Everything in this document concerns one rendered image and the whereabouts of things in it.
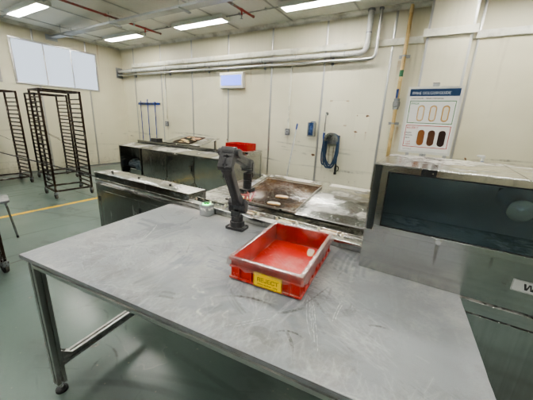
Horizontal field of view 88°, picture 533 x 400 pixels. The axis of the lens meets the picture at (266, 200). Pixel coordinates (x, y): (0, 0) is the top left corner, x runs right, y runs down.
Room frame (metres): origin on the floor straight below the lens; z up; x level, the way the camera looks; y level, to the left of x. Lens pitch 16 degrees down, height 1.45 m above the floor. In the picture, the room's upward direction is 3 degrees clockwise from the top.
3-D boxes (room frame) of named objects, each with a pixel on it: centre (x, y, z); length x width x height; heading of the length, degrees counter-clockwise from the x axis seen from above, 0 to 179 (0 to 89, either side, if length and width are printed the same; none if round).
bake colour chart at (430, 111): (2.00, -1.10, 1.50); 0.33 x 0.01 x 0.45; 56
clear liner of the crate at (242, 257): (1.15, -0.10, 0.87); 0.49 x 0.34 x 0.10; 155
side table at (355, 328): (1.17, 0.10, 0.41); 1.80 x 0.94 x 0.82; 66
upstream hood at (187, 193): (2.31, 1.06, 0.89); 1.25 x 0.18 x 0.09; 59
